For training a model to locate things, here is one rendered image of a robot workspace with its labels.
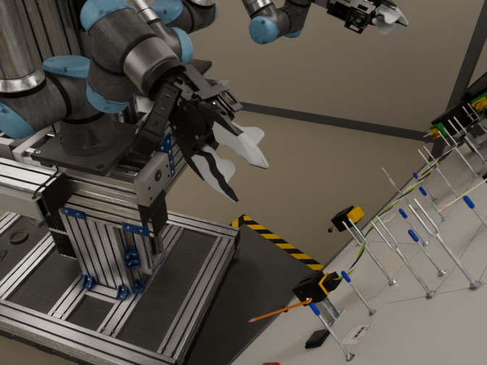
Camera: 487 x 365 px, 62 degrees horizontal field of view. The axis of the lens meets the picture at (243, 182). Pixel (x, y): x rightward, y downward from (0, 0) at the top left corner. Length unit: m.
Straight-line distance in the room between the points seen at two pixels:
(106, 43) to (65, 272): 1.64
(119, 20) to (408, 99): 2.87
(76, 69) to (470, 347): 0.92
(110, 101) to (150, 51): 0.16
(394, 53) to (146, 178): 2.42
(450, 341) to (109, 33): 0.60
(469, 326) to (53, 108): 0.89
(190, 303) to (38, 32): 1.21
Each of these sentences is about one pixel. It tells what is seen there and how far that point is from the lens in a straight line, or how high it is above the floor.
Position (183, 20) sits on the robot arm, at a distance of 1.48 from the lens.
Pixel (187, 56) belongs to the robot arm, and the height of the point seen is 1.47.
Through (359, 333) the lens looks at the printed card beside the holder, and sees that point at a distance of 0.71.
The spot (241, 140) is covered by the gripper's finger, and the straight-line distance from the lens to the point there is 0.53.
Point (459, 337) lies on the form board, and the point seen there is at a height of 1.34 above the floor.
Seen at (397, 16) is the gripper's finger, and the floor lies 1.44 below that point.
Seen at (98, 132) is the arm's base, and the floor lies 1.22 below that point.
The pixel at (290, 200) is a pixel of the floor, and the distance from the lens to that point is 2.68.
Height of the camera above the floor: 1.78
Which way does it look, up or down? 39 degrees down
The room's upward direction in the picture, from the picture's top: straight up
